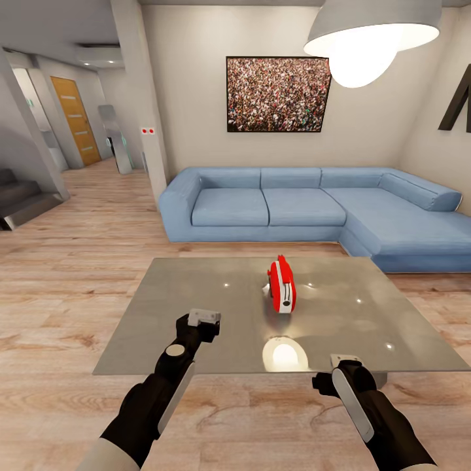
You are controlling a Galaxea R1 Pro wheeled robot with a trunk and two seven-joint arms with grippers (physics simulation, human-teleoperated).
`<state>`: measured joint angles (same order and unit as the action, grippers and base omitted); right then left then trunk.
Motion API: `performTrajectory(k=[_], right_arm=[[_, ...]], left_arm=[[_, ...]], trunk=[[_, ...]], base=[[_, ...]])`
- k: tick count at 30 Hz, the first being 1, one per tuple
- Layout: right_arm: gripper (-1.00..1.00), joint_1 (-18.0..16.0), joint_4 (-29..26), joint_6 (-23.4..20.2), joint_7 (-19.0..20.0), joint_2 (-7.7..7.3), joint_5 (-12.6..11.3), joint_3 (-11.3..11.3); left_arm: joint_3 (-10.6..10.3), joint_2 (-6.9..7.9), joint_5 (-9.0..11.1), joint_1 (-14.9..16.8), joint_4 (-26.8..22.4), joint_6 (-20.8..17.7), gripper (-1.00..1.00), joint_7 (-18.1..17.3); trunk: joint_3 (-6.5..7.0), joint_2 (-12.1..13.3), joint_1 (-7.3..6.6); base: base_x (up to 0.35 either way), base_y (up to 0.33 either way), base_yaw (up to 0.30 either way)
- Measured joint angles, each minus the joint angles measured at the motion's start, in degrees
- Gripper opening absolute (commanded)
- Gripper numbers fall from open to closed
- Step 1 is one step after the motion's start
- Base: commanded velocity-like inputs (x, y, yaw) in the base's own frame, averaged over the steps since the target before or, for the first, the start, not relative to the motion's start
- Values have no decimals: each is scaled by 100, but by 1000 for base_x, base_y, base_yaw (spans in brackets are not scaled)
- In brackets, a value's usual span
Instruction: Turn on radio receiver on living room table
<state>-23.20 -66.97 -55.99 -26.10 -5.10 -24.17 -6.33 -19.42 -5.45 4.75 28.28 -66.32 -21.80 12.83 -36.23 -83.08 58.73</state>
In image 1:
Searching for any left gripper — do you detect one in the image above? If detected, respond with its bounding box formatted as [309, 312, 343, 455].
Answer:
[176, 313, 220, 348]

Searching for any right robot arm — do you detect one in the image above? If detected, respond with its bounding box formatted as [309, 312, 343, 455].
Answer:
[312, 354, 440, 471]

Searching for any radio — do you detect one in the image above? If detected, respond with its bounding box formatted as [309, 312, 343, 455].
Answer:
[268, 255, 296, 313]

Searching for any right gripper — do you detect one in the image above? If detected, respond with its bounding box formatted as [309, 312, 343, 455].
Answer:
[312, 372, 340, 398]

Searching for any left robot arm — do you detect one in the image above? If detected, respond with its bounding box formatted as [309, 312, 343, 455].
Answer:
[74, 308, 222, 471]

